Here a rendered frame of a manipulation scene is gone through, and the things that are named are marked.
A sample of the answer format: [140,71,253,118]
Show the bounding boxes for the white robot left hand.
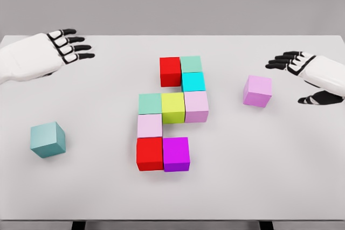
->
[12,28,95,82]

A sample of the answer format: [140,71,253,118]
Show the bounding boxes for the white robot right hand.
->
[265,51,345,106]

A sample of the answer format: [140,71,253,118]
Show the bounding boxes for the orchid pink cube block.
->
[242,75,273,109]

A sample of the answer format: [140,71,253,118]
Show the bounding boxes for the dusty teal cube block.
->
[30,121,67,159]

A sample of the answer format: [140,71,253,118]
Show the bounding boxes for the mint green cube block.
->
[138,93,163,115]
[180,55,203,74]

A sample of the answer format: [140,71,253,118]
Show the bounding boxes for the pale pink cube block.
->
[183,90,210,124]
[137,113,164,139]

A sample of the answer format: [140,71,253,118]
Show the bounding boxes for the cyan cube block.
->
[181,72,207,93]

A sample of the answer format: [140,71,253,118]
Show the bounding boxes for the red cube block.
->
[136,137,165,172]
[159,57,182,88]

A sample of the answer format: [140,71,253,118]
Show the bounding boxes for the yellow-green cube block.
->
[161,92,186,125]

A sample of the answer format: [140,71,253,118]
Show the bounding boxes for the magenta cube block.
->
[162,136,191,173]

